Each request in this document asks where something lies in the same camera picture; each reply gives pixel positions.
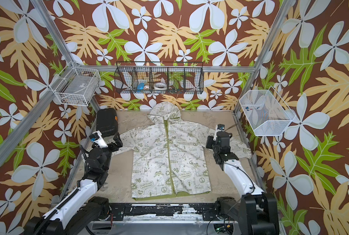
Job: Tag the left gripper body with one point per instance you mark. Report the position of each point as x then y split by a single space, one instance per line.
107 153

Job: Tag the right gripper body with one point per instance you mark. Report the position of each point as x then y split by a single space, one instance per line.
216 150

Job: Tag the white green printed jacket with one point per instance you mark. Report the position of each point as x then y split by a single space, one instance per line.
168 156

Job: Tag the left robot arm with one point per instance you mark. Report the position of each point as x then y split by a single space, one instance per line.
81 206

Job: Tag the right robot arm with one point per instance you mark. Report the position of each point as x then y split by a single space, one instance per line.
256 211

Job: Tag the black plastic case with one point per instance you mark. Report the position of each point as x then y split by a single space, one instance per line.
107 122

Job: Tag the blue object in basket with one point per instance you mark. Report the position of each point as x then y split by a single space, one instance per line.
140 86

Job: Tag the white mesh basket right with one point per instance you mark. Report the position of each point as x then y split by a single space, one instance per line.
267 112

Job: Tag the white tape roll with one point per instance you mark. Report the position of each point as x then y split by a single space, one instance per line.
160 86

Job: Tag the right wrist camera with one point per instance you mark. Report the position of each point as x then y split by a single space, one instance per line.
219 128

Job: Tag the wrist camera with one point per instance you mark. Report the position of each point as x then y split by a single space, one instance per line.
97 139
219 128

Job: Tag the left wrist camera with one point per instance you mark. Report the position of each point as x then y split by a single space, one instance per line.
97 139

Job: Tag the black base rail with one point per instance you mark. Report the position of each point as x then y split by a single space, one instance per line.
206 211

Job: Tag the white wire basket left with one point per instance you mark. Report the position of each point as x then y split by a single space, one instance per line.
77 86

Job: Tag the black wire basket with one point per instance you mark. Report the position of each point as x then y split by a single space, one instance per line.
180 77

